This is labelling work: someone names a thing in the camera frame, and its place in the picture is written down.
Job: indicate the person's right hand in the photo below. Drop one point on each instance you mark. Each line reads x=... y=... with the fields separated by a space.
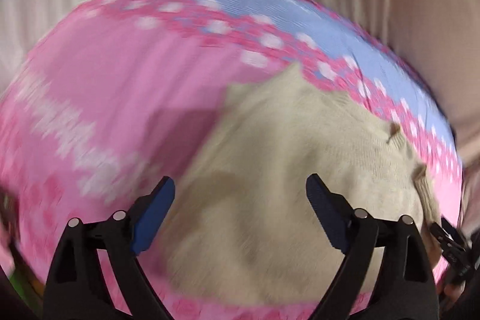
x=453 y=292

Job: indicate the pink blue rose bedspread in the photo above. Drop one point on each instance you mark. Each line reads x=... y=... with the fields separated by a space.
x=122 y=93

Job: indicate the cream knit sweater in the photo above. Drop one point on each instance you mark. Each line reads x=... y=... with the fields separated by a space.
x=241 y=229

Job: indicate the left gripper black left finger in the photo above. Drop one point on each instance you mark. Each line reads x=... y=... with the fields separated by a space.
x=95 y=273

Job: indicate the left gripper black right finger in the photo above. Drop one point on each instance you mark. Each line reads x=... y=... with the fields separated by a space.
x=404 y=287

